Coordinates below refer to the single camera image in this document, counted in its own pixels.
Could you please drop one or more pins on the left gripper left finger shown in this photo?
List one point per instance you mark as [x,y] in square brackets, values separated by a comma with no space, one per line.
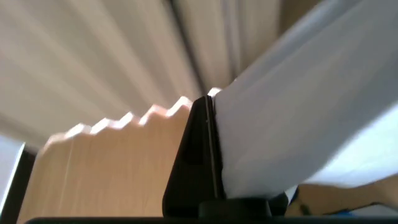
[189,171]

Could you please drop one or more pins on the beige curtain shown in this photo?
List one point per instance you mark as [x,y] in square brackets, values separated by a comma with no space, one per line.
[93,62]

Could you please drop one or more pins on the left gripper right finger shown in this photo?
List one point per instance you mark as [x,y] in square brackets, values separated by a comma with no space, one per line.
[218,168]

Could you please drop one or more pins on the pale grey shorts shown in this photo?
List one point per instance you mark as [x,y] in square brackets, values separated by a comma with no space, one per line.
[295,109]

